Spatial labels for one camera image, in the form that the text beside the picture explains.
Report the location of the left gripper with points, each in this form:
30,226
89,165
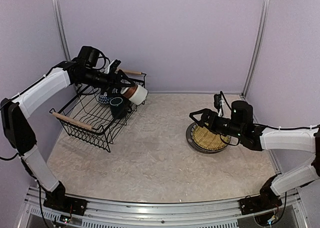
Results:
117,83

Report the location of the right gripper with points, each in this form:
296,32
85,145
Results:
205,118

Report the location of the white blue striped plate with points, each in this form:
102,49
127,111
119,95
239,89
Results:
192,138

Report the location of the ribbed round woven plate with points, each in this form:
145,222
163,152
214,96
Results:
209,141

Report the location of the grey reindeer plate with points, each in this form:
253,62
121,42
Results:
195,144

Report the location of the white brown ceramic cup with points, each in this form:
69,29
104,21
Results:
136,94

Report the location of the dark green mug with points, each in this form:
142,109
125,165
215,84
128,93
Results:
120,107

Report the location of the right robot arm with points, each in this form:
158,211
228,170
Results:
258,137

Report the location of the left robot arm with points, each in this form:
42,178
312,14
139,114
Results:
16,111

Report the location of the blue white patterned bowl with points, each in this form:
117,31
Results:
105,98

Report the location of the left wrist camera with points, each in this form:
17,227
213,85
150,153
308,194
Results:
112,67

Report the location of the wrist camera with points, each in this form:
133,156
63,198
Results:
112,67
218,104

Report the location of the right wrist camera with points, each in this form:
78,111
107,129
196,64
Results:
218,104

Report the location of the black wire dish rack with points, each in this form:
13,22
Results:
84,118

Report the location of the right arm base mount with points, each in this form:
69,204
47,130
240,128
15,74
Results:
259,203

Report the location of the left aluminium corner post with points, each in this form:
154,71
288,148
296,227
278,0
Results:
60,28

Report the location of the aluminium corner post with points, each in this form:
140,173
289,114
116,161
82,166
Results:
257,47
60,28

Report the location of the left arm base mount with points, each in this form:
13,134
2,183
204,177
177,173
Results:
72,205

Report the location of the aluminium front rail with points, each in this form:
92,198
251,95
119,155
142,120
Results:
103,213

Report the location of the right aluminium corner post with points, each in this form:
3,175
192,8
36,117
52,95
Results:
257,47

